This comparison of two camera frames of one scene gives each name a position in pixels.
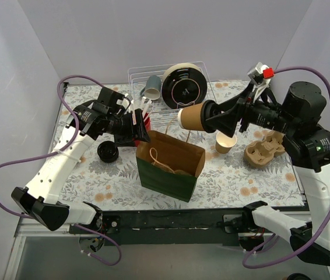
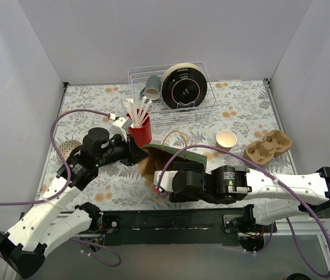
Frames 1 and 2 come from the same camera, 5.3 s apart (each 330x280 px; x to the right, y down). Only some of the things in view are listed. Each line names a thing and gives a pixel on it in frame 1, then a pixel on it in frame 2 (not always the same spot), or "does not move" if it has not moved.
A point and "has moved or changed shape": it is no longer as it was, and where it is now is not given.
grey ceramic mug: x=153 y=88 does not move
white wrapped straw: x=147 y=105 does not move
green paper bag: x=169 y=165 has moved or changed shape
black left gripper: x=137 y=125 → x=130 y=150
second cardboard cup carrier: x=259 y=153 does not move
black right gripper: x=239 y=111 → x=186 y=167
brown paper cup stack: x=224 y=143 does not move
